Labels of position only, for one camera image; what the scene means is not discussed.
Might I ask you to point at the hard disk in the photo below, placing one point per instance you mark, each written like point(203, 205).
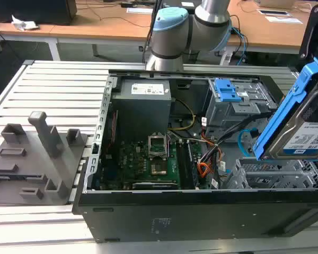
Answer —
point(302, 127)

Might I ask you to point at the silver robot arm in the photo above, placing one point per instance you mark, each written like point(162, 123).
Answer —
point(169, 39)

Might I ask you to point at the empty blue disk carrier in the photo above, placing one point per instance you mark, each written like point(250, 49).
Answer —
point(225, 90)

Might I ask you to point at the metal disk bay with carrier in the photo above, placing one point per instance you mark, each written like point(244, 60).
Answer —
point(228, 116)

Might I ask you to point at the perforated metal disk bay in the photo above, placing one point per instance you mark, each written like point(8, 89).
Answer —
point(267, 174)

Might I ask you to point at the black RAM slot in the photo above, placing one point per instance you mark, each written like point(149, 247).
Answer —
point(193, 166)
point(180, 164)

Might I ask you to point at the white paper sheet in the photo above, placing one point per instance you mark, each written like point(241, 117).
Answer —
point(283, 19)
point(140, 10)

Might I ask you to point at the socket locking lever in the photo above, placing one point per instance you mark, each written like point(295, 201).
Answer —
point(169, 148)

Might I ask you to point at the CPU socket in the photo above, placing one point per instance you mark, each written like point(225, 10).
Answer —
point(159, 169)

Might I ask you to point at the wooden office desk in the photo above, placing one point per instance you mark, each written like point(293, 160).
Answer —
point(95, 23)

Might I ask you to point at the green motherboard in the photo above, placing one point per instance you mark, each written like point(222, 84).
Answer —
point(137, 164)

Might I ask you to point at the black graphics card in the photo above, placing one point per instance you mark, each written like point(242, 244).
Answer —
point(153, 184)

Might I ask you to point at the black PC case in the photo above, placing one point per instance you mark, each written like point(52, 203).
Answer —
point(175, 217)

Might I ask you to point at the black computer tower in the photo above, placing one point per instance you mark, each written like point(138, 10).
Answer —
point(29, 10)

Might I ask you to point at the crumpled white paper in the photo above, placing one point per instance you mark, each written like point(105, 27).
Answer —
point(24, 24)

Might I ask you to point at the grey parts rack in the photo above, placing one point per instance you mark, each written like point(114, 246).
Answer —
point(29, 158)

